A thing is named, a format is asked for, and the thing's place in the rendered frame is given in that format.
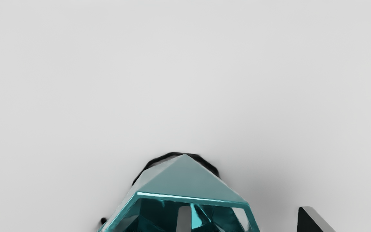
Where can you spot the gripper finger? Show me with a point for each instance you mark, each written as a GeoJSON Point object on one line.
{"type": "Point", "coordinates": [309, 222]}

